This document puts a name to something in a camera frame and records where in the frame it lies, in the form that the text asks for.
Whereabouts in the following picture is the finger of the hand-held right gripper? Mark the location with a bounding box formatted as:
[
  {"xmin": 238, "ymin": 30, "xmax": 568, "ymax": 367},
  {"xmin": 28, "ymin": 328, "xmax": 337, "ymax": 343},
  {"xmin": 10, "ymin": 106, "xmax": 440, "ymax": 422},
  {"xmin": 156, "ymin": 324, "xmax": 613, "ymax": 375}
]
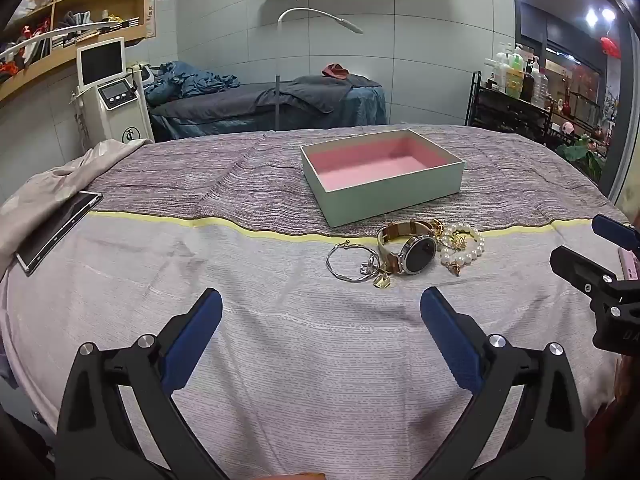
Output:
[
  {"xmin": 549, "ymin": 246, "xmax": 640, "ymax": 311},
  {"xmin": 592, "ymin": 214, "xmax": 640, "ymax": 256}
]

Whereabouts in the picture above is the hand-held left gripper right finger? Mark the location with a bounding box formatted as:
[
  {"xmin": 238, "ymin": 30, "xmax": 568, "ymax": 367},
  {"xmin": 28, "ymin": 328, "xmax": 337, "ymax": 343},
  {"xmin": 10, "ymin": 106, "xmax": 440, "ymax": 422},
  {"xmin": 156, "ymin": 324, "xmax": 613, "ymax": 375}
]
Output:
[{"xmin": 415, "ymin": 287, "xmax": 586, "ymax": 480}]

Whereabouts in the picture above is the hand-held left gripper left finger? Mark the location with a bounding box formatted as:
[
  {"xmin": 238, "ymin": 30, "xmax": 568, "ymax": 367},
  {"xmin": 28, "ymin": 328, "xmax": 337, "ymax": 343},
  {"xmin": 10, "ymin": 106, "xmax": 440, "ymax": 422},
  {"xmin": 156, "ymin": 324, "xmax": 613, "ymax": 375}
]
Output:
[{"xmin": 56, "ymin": 287, "xmax": 236, "ymax": 480}]

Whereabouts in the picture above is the pearl bracelet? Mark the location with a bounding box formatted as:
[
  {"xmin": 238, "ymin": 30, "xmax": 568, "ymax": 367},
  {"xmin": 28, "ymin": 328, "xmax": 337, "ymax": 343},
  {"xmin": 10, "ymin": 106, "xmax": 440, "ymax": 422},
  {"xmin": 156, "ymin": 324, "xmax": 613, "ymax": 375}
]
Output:
[{"xmin": 439, "ymin": 223, "xmax": 486, "ymax": 277}]

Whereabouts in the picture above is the wristwatch with tan strap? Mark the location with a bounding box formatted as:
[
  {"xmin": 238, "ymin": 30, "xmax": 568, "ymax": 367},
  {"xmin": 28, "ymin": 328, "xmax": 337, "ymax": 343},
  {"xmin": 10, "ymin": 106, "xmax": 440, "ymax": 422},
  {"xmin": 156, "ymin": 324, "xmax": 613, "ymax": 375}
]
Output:
[{"xmin": 376, "ymin": 221, "xmax": 441, "ymax": 277}]

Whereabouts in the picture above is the silver bangle bracelet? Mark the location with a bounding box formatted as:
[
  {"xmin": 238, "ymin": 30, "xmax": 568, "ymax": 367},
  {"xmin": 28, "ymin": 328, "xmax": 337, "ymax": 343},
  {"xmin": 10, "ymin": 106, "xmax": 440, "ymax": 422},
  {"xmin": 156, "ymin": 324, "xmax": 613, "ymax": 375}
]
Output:
[{"xmin": 326, "ymin": 241, "xmax": 381, "ymax": 282}]

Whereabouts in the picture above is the green box with pink lining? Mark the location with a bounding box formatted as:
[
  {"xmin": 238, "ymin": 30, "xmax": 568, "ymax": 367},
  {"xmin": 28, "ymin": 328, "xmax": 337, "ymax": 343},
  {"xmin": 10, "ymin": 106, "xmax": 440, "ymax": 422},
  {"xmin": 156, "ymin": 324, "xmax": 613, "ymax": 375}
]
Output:
[{"xmin": 300, "ymin": 128, "xmax": 467, "ymax": 228}]

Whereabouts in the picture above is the striped purple grey blanket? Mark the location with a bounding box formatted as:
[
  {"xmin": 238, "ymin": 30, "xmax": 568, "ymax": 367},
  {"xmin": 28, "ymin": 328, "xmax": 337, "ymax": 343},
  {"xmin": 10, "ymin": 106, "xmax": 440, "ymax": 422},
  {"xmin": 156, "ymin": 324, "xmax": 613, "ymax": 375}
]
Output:
[{"xmin": 0, "ymin": 124, "xmax": 631, "ymax": 480}]

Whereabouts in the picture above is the green plant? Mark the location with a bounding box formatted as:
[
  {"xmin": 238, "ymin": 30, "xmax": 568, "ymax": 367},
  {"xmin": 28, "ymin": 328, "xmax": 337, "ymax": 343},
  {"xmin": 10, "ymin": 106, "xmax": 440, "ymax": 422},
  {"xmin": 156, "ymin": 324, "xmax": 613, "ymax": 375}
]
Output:
[{"xmin": 555, "ymin": 135, "xmax": 607, "ymax": 177}]

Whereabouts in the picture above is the black metal rack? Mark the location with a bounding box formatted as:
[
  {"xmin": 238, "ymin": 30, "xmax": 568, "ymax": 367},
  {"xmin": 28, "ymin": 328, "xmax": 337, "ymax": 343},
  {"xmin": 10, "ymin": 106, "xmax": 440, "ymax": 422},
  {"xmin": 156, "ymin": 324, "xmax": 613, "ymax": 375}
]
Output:
[{"xmin": 465, "ymin": 71, "xmax": 557, "ymax": 142}]

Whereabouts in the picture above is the tablet computer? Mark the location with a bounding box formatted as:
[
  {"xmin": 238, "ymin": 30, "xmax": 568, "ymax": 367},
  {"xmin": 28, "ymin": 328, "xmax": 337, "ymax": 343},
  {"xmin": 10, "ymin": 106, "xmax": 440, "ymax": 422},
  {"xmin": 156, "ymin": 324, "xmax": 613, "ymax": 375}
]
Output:
[{"xmin": 15, "ymin": 191, "xmax": 104, "ymax": 277}]

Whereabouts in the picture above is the group of toiletry bottles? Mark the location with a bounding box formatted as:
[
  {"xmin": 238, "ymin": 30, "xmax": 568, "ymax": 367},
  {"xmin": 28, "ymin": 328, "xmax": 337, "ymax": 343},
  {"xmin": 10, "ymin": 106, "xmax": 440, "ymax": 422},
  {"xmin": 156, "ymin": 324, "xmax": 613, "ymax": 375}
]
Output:
[{"xmin": 482, "ymin": 42, "xmax": 551, "ymax": 108}]

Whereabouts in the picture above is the beige cloth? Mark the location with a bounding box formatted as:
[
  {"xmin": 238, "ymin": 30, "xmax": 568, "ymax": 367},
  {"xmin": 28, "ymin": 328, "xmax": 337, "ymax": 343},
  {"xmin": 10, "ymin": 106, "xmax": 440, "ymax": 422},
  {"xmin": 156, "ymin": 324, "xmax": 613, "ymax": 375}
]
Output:
[{"xmin": 0, "ymin": 139, "xmax": 153, "ymax": 281}]

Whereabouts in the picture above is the massage bed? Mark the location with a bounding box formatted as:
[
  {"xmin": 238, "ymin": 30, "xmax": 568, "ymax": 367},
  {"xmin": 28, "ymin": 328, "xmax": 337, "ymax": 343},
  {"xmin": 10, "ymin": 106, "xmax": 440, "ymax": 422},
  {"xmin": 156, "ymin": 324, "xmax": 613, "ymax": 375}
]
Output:
[{"xmin": 150, "ymin": 74, "xmax": 388, "ymax": 142}]

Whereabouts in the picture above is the white beauty machine with screen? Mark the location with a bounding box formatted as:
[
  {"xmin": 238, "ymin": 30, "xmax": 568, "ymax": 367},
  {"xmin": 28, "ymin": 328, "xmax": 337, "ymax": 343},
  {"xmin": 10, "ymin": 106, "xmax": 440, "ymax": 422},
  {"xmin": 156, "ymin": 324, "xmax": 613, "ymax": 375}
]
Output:
[{"xmin": 70, "ymin": 37, "xmax": 155, "ymax": 147}]

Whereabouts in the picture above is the crumpled blue blanket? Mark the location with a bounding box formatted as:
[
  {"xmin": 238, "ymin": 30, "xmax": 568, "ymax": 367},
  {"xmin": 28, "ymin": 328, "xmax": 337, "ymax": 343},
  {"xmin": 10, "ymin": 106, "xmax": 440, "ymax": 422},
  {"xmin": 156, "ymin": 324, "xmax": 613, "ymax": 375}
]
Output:
[{"xmin": 145, "ymin": 61, "xmax": 241, "ymax": 107}]

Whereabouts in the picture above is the grey towel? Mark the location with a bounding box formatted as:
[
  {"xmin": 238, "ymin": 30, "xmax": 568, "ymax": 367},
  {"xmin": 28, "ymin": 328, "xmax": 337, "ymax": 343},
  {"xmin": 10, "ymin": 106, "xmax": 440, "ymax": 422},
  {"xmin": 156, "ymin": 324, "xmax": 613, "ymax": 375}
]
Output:
[{"xmin": 255, "ymin": 75, "xmax": 352, "ymax": 114}]

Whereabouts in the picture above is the white curved lamp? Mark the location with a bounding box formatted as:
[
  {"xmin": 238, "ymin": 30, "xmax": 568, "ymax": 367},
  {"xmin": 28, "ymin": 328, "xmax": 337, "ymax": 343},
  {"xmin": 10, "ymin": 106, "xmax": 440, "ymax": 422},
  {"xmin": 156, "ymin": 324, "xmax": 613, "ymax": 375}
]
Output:
[{"xmin": 274, "ymin": 7, "xmax": 365, "ymax": 131}]

